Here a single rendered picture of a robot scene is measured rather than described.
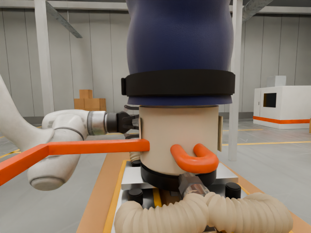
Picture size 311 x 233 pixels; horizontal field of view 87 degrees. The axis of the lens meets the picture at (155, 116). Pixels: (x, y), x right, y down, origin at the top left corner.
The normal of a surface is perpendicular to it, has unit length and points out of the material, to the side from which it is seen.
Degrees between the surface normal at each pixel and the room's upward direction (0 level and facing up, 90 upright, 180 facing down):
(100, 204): 1
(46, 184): 130
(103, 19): 90
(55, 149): 91
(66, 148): 91
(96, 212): 1
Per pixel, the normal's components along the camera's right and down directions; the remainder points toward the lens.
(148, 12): -0.43, -0.14
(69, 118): 0.15, -0.73
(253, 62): 0.07, 0.11
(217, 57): 0.46, 0.09
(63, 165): 0.86, -0.22
